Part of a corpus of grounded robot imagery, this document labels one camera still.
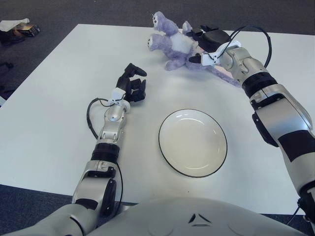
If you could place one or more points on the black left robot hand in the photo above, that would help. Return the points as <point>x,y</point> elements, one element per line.
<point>129,86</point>

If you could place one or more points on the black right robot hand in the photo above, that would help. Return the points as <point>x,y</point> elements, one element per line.
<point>214,39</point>

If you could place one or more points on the purple plush bunny doll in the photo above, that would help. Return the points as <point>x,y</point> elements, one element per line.
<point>177,46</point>

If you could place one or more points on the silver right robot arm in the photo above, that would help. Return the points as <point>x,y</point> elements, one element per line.
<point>283,110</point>

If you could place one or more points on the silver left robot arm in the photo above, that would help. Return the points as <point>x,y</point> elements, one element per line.
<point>108,137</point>

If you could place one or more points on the white plate with black rim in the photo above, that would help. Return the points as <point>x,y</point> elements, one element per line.
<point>193,142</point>

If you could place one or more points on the white crumpled cloth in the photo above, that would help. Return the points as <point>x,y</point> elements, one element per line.
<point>11,24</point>

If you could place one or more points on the grey robot torso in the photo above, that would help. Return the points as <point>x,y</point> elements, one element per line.
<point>172,216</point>

